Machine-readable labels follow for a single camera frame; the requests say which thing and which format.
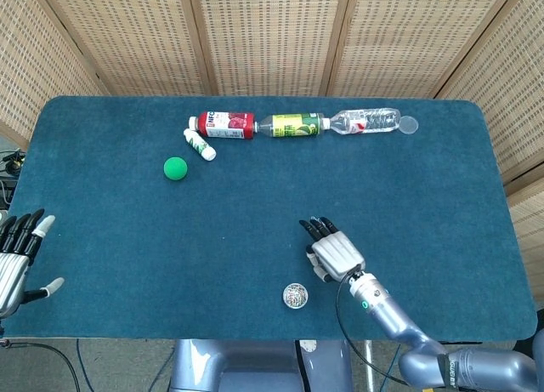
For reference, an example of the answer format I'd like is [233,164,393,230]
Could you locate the black right hand cable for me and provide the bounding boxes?
[334,272,409,387]

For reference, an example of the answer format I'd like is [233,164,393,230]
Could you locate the blue grey robot torso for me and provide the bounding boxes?
[168,338,354,392]

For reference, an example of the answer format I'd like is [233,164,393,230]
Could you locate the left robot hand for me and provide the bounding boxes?
[0,208,65,321]

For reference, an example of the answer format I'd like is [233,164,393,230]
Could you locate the metal table leg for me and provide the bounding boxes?
[364,340,377,392]

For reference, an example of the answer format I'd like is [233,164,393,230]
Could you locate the small white green bottle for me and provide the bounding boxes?
[182,128,218,162]

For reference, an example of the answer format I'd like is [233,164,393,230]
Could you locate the round tin of clips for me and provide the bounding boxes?
[282,282,310,310]

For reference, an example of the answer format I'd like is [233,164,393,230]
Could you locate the black device with cables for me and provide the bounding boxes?
[0,150,27,210]

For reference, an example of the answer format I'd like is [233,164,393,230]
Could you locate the red juice bottle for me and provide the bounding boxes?
[189,111,256,140]

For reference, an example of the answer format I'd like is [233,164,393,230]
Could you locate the blue felt table cover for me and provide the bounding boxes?
[0,94,539,342]

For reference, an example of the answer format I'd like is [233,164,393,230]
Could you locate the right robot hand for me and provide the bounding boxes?
[299,216,366,283]

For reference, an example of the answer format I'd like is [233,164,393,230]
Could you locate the clear water bottle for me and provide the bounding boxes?
[329,107,403,135]

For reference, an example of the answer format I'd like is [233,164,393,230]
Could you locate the woven folding screen panel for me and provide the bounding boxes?
[36,0,218,98]
[0,0,110,153]
[326,0,530,99]
[433,0,544,187]
[186,0,354,98]
[505,187,544,304]

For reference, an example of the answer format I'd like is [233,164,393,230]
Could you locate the blue cable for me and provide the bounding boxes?
[75,339,93,392]

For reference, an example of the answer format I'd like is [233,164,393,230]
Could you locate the green foam ball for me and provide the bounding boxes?
[163,156,189,182]

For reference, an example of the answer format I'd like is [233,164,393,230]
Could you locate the green yellow tea bottle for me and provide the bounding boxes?
[253,112,332,139]

